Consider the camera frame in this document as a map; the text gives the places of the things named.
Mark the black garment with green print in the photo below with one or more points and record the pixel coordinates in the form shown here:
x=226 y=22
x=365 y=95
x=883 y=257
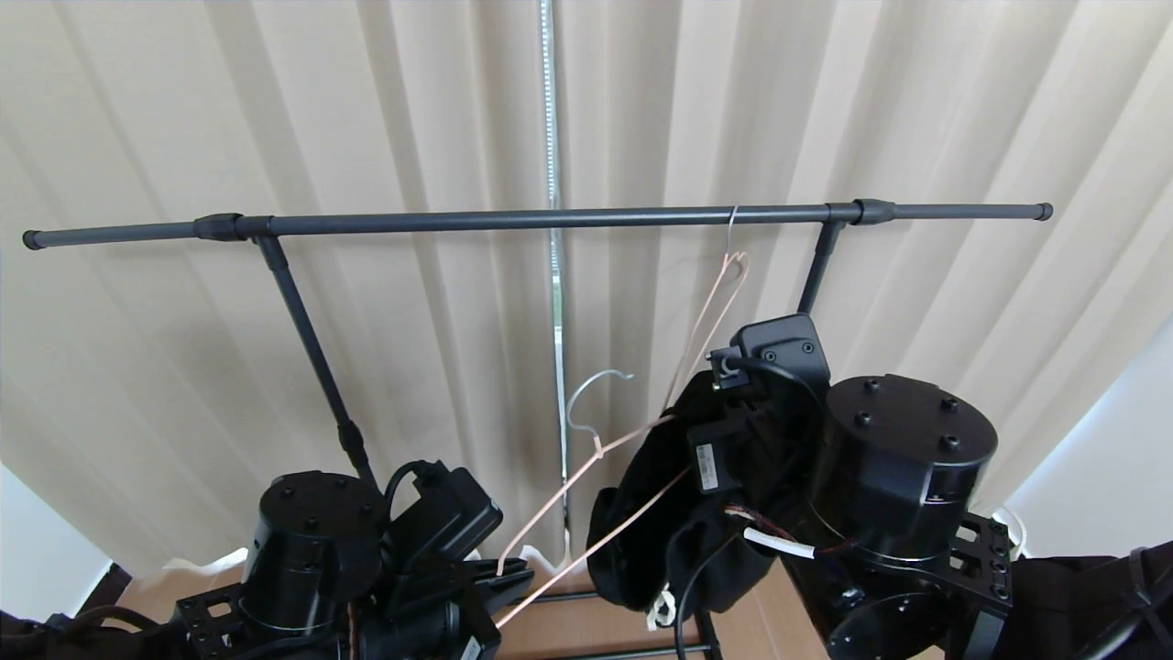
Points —
x=641 y=522

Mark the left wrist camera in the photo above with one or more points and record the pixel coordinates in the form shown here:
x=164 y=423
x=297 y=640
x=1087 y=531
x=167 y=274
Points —
x=440 y=513

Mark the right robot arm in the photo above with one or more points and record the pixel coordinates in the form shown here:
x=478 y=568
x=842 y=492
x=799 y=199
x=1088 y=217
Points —
x=903 y=458

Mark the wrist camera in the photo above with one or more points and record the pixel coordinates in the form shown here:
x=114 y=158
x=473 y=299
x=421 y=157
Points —
x=779 y=344
x=440 y=513

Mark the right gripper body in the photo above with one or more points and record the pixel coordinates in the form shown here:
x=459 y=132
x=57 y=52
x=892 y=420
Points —
x=761 y=458

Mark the beige curtain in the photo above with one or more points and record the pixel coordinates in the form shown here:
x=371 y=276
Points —
x=275 y=110

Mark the white laundry basket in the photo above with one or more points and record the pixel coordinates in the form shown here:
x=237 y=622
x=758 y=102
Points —
x=1015 y=532

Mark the black clothes rack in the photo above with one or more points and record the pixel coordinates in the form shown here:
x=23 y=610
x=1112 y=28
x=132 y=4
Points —
x=550 y=220

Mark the pink clothes hanger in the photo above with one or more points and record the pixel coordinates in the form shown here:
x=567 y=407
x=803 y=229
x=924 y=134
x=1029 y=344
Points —
x=706 y=317
x=586 y=554

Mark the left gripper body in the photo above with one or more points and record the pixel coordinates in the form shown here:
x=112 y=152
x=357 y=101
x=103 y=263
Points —
x=431 y=628

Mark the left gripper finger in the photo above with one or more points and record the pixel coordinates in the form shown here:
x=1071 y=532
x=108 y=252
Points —
x=504 y=585

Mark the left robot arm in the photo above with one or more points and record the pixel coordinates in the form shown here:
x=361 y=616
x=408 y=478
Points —
x=312 y=541

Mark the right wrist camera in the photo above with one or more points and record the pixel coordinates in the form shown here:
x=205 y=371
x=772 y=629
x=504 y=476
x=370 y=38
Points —
x=779 y=344

